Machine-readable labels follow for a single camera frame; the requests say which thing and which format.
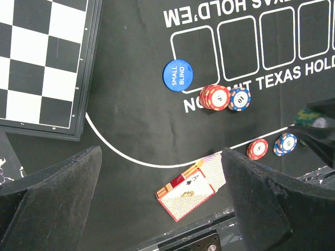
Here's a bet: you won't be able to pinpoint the black white chess board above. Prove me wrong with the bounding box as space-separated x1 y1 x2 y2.
1 1 102 141

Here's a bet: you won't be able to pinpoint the blue poker chip stack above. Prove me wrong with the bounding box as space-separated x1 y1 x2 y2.
273 133 297 156

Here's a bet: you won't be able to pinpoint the blue chips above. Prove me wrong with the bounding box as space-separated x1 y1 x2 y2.
228 87 251 111

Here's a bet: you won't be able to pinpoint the green poker chip stack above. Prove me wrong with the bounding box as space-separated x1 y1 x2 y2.
294 108 327 128

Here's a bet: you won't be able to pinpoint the red poker chip stack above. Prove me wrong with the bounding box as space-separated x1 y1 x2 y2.
247 139 269 160

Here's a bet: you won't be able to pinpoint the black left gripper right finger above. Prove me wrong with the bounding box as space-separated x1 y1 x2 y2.
221 148 334 250

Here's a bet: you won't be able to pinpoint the blue small blind button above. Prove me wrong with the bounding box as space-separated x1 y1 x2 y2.
162 59 194 92

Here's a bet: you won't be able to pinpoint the black poker felt mat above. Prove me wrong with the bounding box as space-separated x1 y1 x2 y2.
8 1 334 250

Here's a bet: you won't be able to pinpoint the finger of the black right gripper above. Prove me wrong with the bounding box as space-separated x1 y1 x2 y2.
288 125 334 167

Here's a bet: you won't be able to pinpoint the red chips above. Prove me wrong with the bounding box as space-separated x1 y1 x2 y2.
199 85 230 111

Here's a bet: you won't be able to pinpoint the red playing card box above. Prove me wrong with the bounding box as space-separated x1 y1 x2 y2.
155 153 226 222

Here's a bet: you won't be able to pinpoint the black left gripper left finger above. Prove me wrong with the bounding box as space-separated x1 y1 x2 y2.
1 146 102 250

